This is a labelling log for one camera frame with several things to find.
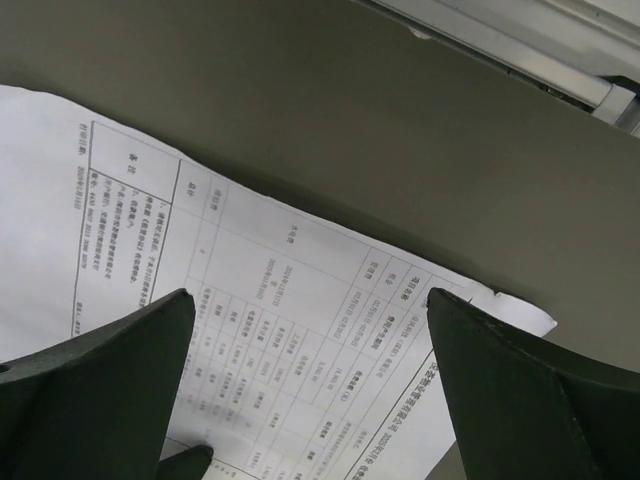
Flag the printed paper sheet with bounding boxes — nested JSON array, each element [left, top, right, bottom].
[[470, 290, 558, 338], [1, 86, 490, 479]]

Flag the aluminium frame rail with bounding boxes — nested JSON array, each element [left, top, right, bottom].
[[366, 0, 639, 136]]

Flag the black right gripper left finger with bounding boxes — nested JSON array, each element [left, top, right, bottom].
[[1, 289, 214, 479]]

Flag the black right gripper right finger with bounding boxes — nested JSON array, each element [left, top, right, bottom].
[[427, 288, 639, 479]]

